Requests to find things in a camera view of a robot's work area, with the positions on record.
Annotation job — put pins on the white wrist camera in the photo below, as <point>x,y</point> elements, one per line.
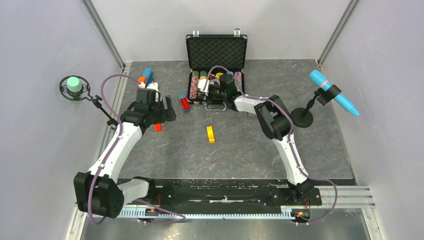
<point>203,85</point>
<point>151,86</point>

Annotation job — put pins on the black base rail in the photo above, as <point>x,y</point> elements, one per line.
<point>231,196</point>

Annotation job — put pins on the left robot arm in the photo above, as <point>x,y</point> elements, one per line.
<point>97,190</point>

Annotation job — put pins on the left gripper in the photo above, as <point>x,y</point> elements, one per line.
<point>168,114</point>

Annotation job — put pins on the orange block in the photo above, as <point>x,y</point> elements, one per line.
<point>158,127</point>

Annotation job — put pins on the red blue lego block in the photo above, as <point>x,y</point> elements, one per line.
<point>184,103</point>

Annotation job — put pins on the blue orange toy car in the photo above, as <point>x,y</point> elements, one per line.
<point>146,78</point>

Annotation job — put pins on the black poker chip case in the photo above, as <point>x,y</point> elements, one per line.
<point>209,54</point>

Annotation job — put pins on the blue microphone on stand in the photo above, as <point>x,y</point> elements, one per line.
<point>326,92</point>

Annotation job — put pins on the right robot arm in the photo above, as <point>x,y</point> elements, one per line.
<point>275,123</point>

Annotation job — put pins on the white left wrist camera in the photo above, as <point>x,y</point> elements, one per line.
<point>151,86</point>

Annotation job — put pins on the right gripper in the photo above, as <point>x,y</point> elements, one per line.
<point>209,91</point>

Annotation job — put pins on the green microphone on stand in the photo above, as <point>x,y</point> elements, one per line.
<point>76,88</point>

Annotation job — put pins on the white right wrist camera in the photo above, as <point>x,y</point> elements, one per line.
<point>203,85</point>

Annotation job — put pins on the yellow arch block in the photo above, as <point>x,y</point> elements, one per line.
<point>210,134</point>

